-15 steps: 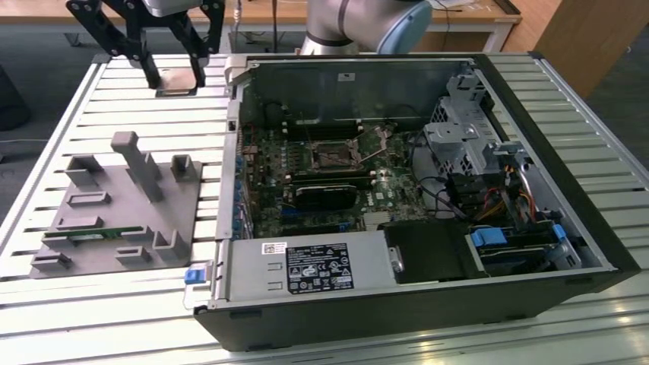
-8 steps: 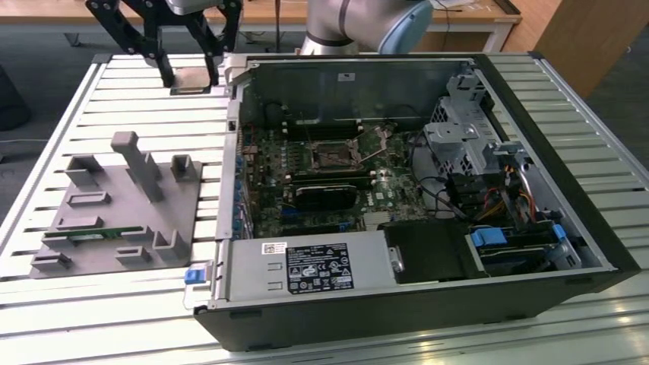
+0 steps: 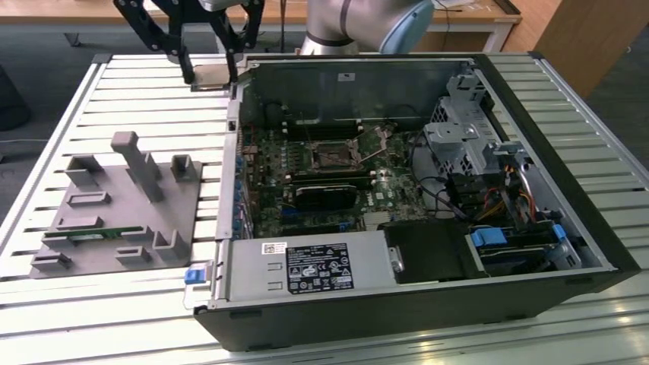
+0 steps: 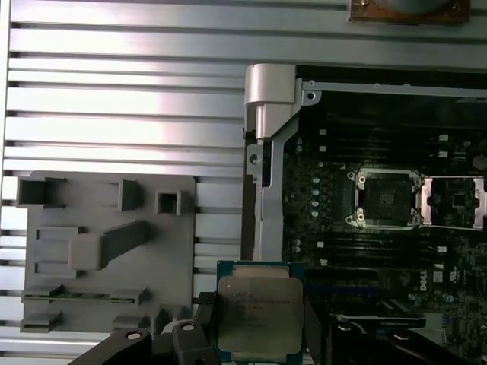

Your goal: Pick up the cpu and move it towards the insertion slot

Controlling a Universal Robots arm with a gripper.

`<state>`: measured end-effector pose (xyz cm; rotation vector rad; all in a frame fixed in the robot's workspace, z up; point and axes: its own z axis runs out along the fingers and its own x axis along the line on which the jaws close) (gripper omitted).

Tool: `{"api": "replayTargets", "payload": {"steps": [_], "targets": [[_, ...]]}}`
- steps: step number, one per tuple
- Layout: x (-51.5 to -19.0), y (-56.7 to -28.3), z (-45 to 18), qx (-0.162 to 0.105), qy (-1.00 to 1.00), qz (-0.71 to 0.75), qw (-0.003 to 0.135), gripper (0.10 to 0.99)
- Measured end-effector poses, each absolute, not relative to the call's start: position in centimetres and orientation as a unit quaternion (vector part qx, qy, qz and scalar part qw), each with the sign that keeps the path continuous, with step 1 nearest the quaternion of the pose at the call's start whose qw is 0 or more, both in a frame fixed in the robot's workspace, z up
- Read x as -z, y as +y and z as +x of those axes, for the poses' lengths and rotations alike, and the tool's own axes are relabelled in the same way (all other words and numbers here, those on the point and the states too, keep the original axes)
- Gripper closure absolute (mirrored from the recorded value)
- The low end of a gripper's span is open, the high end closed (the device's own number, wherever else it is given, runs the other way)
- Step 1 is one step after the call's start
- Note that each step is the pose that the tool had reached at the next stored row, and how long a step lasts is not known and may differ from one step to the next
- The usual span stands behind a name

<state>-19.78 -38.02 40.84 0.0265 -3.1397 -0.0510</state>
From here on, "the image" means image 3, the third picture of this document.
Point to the black RAM slot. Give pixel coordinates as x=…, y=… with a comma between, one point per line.
x=319, y=126
x=329, y=175
x=320, y=134
x=331, y=182

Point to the wooden cabinet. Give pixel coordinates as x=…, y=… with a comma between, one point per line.
x=593, y=38

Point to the silver square CPU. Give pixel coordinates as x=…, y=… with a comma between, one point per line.
x=208, y=75

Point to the grey plastic parts rack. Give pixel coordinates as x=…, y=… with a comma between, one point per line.
x=116, y=220

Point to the black graphics card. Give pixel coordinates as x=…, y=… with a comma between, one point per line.
x=324, y=197

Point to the green RAM stick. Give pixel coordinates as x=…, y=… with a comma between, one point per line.
x=91, y=232

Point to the small silver heatsink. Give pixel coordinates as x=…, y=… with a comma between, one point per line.
x=380, y=219

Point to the green motherboard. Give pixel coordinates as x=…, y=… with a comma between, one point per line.
x=400, y=186

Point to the CPU socket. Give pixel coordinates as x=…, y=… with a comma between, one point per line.
x=332, y=156

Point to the black plastic fan shroud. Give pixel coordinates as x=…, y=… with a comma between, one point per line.
x=431, y=251

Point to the black open PC case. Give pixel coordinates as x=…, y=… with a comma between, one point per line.
x=355, y=327

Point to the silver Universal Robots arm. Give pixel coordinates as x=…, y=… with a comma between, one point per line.
x=344, y=23

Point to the grey power supply unit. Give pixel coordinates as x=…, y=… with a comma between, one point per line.
x=253, y=266

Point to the hard disk in blue carrier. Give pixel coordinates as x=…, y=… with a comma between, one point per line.
x=489, y=237

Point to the blue case latch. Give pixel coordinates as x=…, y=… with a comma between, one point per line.
x=196, y=275

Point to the silver metal drive cage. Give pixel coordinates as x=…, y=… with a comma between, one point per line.
x=451, y=144

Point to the blue plastic clip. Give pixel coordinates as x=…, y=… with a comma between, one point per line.
x=558, y=233

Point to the wooden desk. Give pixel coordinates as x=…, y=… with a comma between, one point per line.
x=60, y=17

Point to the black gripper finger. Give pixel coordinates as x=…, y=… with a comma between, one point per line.
x=232, y=64
x=147, y=26

